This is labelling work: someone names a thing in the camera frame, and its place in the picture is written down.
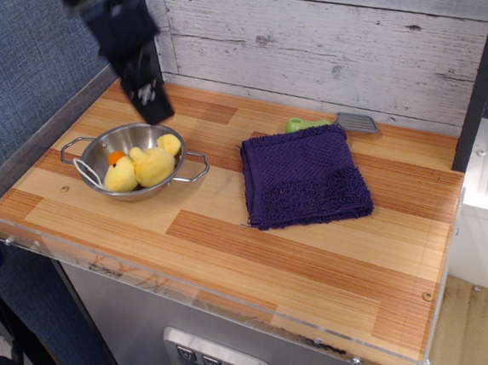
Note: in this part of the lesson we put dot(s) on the black vertical post left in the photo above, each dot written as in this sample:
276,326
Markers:
137,56

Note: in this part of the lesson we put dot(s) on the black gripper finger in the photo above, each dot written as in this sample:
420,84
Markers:
143,84

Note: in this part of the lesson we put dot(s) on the green handled grey spatula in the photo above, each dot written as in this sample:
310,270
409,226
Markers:
347,121

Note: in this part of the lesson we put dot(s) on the stainless steel cabinet front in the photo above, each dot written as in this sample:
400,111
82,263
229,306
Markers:
131,319

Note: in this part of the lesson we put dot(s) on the stainless steel two-handled pot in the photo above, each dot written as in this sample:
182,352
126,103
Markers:
123,138

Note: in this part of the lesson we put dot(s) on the purple folded towel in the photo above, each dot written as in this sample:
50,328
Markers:
302,178

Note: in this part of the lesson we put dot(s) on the black vertical post right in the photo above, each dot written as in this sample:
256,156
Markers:
474,114

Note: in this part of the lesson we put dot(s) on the black vertical post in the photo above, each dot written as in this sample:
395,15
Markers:
137,56
474,114

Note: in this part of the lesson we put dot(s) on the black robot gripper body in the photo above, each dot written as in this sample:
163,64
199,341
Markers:
121,27

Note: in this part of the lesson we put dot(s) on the yellow plush duck toy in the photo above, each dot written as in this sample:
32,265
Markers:
144,168

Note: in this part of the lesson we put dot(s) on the clear acrylic front guard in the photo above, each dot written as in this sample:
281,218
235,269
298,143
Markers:
363,290

